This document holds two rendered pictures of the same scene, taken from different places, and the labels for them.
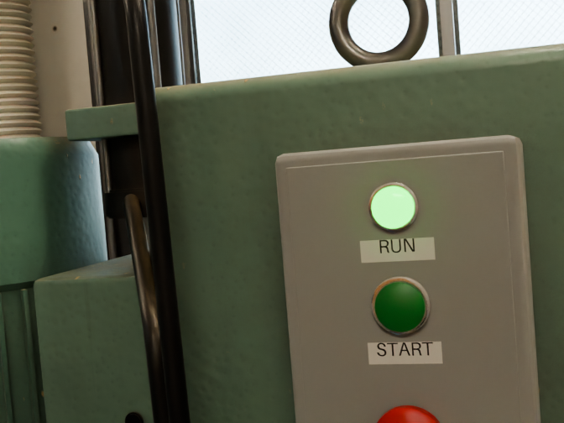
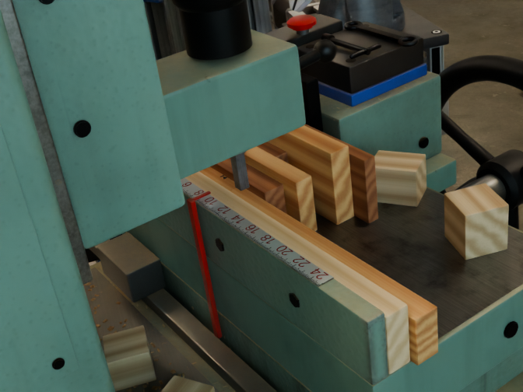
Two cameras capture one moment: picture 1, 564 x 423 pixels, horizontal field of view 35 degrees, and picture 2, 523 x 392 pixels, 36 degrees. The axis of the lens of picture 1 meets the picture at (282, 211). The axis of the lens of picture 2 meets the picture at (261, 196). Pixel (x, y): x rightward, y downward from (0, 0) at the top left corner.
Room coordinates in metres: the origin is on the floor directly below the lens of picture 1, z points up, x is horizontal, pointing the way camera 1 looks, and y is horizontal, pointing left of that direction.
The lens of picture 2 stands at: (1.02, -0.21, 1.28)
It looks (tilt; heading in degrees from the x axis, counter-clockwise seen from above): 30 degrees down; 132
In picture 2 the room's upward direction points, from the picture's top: 9 degrees counter-clockwise
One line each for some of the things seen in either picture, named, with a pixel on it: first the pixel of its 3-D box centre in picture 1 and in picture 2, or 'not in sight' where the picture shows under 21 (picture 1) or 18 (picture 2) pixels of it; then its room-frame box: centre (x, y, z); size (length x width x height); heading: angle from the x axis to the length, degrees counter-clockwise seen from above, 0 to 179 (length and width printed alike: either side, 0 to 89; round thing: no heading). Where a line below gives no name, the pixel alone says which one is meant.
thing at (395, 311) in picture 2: not in sight; (174, 184); (0.52, 0.22, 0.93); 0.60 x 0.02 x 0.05; 163
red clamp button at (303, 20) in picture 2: not in sight; (301, 22); (0.54, 0.41, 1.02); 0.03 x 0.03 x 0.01
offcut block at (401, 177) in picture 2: not in sight; (397, 177); (0.69, 0.33, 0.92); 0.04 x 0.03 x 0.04; 14
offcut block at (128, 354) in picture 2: not in sight; (129, 358); (0.55, 0.10, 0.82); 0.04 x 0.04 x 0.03; 53
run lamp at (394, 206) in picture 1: (392, 207); not in sight; (0.35, -0.04, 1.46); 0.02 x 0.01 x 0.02; 73
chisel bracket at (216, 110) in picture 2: not in sight; (206, 111); (0.61, 0.19, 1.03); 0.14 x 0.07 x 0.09; 73
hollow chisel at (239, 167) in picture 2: not in sight; (238, 161); (0.61, 0.21, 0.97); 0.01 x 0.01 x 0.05; 73
